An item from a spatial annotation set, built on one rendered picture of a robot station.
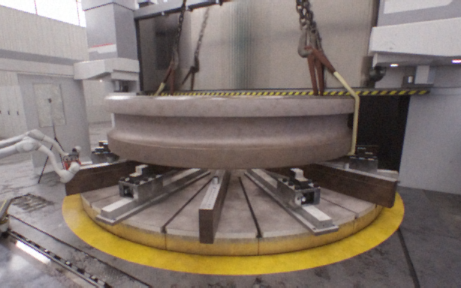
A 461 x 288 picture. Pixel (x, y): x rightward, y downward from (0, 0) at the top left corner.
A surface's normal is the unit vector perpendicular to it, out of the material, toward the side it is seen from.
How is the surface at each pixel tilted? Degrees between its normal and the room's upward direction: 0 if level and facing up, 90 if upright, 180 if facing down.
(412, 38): 90
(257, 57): 90
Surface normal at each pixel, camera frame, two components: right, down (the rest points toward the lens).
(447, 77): -0.47, 0.18
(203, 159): -0.15, 0.19
